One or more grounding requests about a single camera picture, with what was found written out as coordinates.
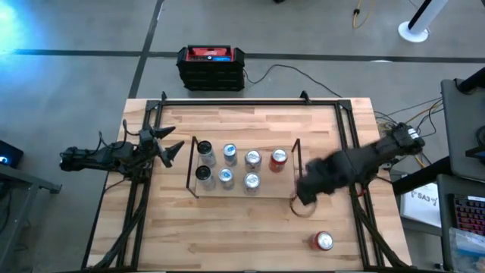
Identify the black bar on side table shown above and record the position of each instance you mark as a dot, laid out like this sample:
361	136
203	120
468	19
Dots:
473	81

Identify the red and black power station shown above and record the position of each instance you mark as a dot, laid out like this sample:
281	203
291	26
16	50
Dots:
210	74

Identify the black aluminium rig frame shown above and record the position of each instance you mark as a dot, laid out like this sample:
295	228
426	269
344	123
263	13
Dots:
246	102

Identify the black slanted bar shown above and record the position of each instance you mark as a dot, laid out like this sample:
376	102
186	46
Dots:
417	178

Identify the black keyboard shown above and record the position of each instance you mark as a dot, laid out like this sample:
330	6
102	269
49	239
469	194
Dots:
470	214

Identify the grey metal bench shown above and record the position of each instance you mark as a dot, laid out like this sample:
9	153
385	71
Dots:
26	180

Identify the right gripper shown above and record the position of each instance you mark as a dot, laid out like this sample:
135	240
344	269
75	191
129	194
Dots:
320	178

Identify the Celsius peach vibe can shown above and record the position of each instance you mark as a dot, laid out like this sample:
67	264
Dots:
207	157
206	182

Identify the black device with blue light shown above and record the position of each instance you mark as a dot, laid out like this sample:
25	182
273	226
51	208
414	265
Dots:
9	155

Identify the dark headphones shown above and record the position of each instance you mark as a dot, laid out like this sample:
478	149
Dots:
478	151

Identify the silver Diet Coke can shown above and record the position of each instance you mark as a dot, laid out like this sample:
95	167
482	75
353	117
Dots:
252	184
253	161

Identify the wooden shelf with black frame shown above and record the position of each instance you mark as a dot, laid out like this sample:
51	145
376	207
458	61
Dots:
273	187

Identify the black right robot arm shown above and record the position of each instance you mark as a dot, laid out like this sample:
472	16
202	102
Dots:
382	151

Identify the red Fanta can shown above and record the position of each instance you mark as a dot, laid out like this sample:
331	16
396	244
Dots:
324	240
278	163

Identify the white floor stand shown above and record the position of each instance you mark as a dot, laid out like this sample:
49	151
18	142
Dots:
413	32

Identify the blue Red Bull can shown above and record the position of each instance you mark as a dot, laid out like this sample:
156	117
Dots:
230	155
226	179

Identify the clear plastic bag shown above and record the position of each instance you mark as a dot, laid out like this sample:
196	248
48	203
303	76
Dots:
468	250

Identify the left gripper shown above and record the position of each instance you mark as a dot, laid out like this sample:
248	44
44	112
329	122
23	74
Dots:
151	148

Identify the white paper sheet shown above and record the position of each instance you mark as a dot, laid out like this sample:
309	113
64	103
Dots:
420	204

